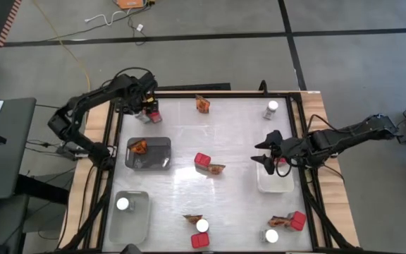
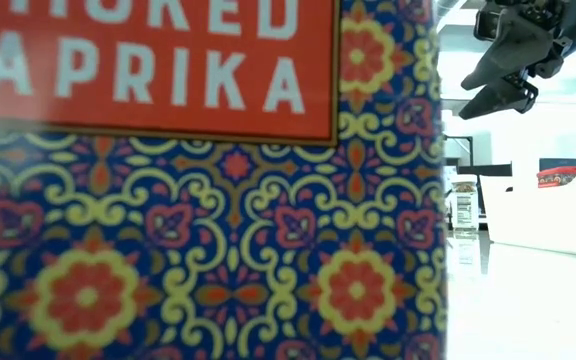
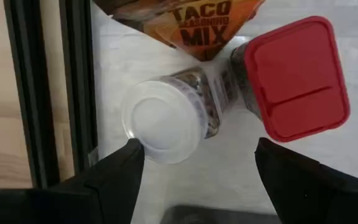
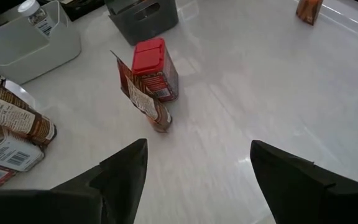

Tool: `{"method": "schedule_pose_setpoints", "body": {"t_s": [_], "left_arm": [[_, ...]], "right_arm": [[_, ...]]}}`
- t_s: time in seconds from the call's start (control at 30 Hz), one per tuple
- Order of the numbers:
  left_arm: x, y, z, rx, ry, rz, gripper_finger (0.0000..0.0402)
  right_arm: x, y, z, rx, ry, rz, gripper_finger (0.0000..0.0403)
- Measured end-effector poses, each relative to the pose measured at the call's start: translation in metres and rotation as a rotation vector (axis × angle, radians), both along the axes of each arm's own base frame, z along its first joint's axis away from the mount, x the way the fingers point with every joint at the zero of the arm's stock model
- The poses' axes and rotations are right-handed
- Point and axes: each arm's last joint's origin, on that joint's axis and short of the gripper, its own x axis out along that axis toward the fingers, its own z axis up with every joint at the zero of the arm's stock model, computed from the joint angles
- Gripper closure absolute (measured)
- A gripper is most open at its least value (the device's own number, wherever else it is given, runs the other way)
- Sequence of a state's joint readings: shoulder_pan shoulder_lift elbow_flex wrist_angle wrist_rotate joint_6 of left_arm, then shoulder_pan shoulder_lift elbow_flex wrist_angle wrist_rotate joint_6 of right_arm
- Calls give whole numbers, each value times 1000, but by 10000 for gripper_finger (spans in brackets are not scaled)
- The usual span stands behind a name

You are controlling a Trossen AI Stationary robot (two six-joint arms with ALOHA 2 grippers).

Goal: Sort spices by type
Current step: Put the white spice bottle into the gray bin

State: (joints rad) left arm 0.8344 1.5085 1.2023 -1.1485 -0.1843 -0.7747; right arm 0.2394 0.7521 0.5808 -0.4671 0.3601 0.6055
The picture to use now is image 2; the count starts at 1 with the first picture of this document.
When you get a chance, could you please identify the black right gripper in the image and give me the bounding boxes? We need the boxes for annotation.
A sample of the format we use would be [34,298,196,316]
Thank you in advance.
[458,0,576,120]

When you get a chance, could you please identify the smoked paprika tin red lid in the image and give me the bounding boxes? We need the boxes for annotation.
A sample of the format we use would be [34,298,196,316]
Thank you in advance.
[536,165,576,189]
[0,0,448,360]

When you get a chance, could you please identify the black monitor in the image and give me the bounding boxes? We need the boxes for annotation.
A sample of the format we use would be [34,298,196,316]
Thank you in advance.
[456,163,514,178]

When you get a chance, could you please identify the dark blue box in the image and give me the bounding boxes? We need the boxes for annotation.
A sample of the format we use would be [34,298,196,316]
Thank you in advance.
[539,157,576,171]

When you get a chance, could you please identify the bagel seasoning glass jar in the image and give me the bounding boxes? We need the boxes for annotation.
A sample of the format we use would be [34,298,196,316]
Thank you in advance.
[450,173,480,232]

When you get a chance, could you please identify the white plastic bin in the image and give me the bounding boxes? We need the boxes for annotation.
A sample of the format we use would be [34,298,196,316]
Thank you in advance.
[478,149,576,260]

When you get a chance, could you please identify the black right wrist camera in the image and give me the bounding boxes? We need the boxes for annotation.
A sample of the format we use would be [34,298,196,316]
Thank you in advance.
[474,8,501,43]

